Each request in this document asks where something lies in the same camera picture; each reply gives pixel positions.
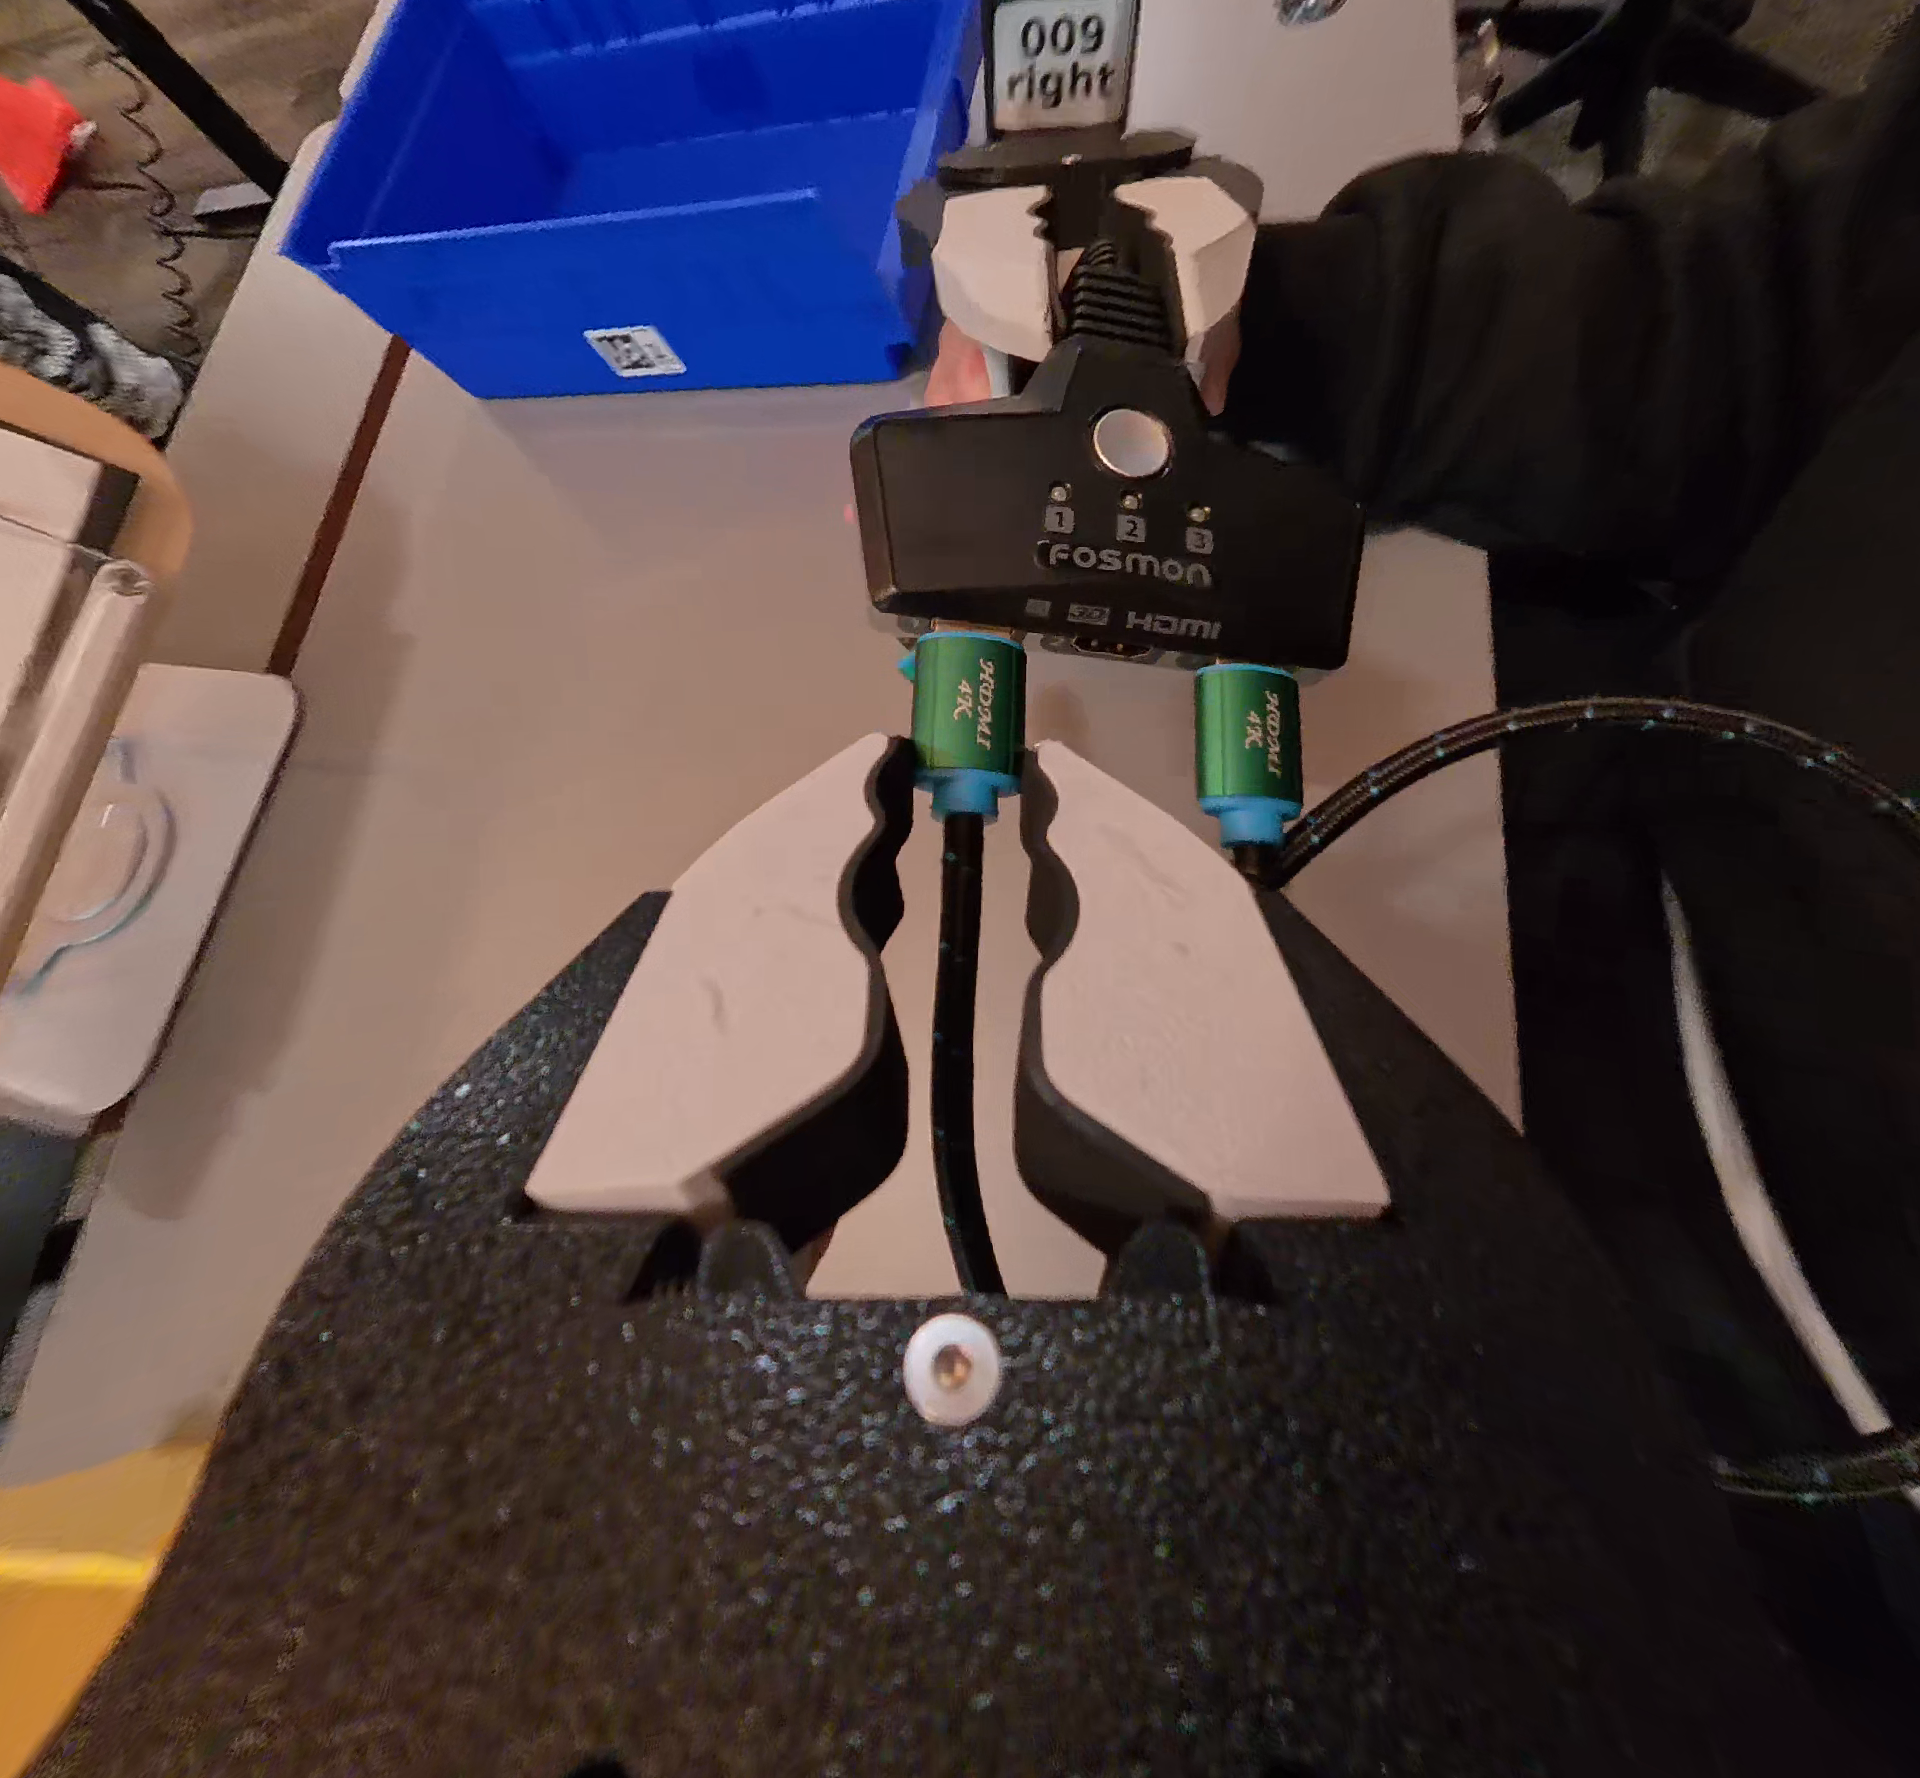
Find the blue plastic bin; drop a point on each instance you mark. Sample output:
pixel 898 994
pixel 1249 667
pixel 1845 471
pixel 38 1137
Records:
pixel 675 203

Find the yellow plastic bin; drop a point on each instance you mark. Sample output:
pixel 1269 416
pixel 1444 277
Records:
pixel 73 1630

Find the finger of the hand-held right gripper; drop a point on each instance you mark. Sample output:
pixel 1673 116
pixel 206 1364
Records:
pixel 981 263
pixel 1206 249

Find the grey desk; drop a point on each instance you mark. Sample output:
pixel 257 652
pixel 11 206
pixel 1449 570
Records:
pixel 600 610

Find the grey fuzzy cloth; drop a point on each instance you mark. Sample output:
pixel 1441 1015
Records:
pixel 90 354

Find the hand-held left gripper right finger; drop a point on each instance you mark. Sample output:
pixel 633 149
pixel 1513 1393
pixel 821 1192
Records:
pixel 1185 1043

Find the person's right hand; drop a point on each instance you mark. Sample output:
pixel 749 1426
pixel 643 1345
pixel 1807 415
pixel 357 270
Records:
pixel 963 375

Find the red object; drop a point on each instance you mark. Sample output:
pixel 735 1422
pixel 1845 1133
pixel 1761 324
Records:
pixel 37 145

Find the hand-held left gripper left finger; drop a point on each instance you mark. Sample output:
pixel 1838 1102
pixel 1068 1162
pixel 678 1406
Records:
pixel 735 1029

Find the black HDMI switch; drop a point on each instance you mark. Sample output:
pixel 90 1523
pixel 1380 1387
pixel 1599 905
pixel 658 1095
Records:
pixel 1111 547

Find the person's right forearm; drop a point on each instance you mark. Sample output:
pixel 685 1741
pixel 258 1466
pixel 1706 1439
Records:
pixel 1499 339

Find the black tripod leg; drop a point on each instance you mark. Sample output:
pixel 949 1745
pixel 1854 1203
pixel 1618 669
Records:
pixel 136 24

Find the wooden document stand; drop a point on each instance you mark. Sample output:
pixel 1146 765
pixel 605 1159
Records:
pixel 149 909

